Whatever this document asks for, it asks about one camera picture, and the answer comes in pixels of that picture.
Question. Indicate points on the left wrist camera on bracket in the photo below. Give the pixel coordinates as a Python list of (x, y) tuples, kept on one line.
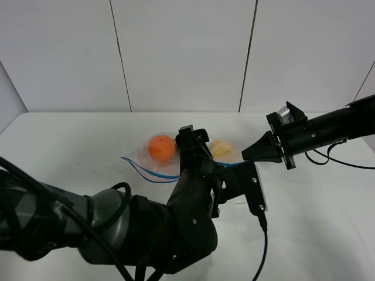
[(242, 179)]

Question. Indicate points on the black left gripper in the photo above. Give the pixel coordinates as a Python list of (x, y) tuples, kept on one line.
[(198, 186)]

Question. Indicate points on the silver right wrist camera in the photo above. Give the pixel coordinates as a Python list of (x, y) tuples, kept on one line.
[(290, 114)]

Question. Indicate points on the clear zip bag blue seal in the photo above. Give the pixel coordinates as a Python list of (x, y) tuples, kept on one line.
[(169, 172)]

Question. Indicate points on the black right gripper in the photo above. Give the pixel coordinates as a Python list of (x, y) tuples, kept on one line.
[(272, 146)]

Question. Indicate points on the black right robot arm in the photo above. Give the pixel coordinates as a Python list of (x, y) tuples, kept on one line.
[(293, 133)]

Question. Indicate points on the yellow pear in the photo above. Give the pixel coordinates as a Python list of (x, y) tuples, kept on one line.
[(221, 150)]

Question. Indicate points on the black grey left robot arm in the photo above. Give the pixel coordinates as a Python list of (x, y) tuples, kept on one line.
[(115, 227)]

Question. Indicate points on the orange fruit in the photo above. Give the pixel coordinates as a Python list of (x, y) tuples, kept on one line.
[(161, 148)]

